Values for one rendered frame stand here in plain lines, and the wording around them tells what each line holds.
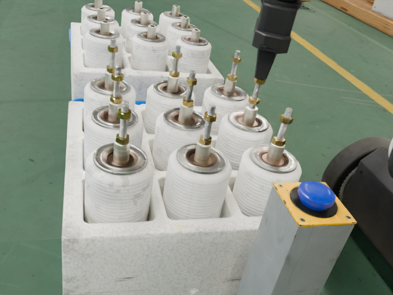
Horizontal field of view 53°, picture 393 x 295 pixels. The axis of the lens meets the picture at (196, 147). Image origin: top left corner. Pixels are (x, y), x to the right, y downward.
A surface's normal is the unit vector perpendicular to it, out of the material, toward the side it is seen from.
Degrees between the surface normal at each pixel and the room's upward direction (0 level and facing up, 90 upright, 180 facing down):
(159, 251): 90
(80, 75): 90
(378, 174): 46
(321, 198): 3
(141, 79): 90
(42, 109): 0
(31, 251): 0
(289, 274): 90
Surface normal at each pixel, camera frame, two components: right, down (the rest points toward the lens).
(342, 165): -0.75, -0.39
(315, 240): 0.23, 0.55
